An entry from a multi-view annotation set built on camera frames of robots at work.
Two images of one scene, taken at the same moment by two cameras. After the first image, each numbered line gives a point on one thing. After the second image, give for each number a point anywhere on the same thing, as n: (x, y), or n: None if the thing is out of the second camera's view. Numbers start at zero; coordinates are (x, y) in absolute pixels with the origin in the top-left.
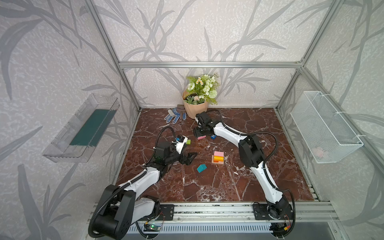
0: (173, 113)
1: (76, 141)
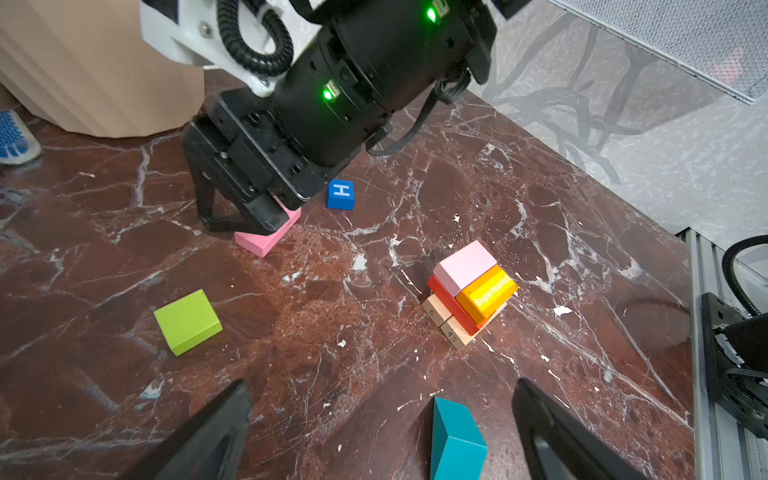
0: (18, 144)
1: None
